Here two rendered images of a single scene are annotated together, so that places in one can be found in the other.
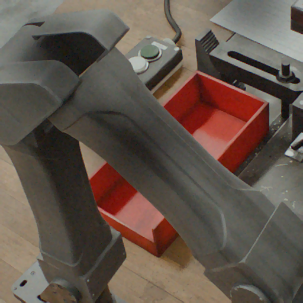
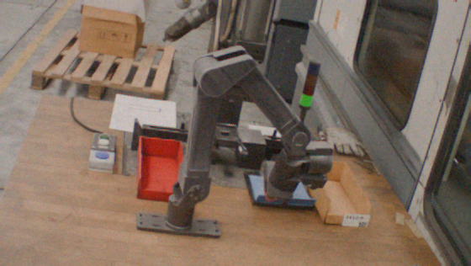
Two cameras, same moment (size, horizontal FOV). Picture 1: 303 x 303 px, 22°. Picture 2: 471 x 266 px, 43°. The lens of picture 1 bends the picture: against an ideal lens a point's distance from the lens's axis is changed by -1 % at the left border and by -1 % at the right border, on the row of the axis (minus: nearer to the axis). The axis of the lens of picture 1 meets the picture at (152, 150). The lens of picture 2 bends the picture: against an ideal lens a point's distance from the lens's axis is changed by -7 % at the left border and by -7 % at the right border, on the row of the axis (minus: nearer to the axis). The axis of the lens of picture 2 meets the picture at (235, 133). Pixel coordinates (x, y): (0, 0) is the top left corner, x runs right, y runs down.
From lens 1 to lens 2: 117 cm
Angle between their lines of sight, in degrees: 51
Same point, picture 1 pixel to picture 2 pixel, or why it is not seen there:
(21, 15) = not seen: outside the picture
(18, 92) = (238, 65)
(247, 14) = (123, 124)
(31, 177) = (206, 121)
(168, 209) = (272, 109)
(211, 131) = (156, 162)
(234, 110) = (161, 152)
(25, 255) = (126, 217)
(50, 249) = (196, 166)
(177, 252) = not seen: hidden behind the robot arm
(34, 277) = (143, 220)
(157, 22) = (85, 132)
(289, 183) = not seen: hidden behind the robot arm
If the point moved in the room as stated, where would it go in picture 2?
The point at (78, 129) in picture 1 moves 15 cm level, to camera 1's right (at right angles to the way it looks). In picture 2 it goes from (250, 81) to (288, 71)
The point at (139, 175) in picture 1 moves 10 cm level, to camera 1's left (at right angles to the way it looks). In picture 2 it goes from (266, 97) to (238, 104)
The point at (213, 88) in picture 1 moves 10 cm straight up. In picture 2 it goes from (150, 143) to (155, 110)
